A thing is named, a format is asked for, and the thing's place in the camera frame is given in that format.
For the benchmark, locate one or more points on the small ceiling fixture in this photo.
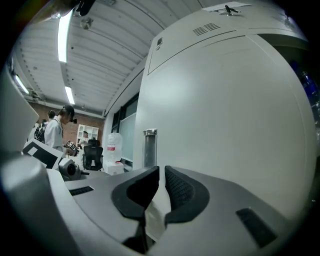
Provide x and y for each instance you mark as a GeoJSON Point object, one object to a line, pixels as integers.
{"type": "Point", "coordinates": [86, 23]}

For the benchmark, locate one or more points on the black framed window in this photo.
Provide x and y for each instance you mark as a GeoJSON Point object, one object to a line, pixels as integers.
{"type": "Point", "coordinates": [127, 137]}

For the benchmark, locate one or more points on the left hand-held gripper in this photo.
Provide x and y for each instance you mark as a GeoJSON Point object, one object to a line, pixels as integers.
{"type": "Point", "coordinates": [42, 155]}

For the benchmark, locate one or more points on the white shelving unit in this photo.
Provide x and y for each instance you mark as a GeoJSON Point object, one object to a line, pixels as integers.
{"type": "Point", "coordinates": [87, 130]}

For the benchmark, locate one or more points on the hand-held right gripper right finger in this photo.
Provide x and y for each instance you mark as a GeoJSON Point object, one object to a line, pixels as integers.
{"type": "Point", "coordinates": [212, 225]}

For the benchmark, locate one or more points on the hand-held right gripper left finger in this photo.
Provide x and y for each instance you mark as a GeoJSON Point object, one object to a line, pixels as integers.
{"type": "Point", "coordinates": [100, 200]}

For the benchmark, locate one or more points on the white metal locker cabinet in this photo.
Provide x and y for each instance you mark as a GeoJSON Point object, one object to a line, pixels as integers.
{"type": "Point", "coordinates": [275, 31]}

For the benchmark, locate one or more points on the left hand-held gripper camera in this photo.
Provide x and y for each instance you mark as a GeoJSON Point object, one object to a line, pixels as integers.
{"type": "Point", "coordinates": [71, 170]}

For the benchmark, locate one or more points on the clear water jug red label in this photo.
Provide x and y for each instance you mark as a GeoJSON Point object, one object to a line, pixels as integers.
{"type": "Point", "coordinates": [115, 147]}

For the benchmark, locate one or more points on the black mesh office chair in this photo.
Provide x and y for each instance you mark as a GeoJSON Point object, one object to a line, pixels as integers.
{"type": "Point", "coordinates": [93, 155]}

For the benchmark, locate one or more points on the white paper notice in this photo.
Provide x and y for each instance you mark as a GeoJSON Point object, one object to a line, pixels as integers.
{"type": "Point", "coordinates": [225, 5]}

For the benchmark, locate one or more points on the white water dispenser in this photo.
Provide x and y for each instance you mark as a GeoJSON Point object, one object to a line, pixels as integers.
{"type": "Point", "coordinates": [113, 168]}

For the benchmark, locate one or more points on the blue tinted water bottle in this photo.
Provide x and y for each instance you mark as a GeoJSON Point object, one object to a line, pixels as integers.
{"type": "Point", "coordinates": [307, 82]}

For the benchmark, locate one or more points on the long ceiling light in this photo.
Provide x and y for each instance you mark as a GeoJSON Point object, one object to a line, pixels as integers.
{"type": "Point", "coordinates": [63, 37]}
{"type": "Point", "coordinates": [22, 84]}
{"type": "Point", "coordinates": [70, 95]}

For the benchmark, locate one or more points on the cabinet door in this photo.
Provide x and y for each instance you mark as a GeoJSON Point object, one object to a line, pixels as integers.
{"type": "Point", "coordinates": [225, 112]}

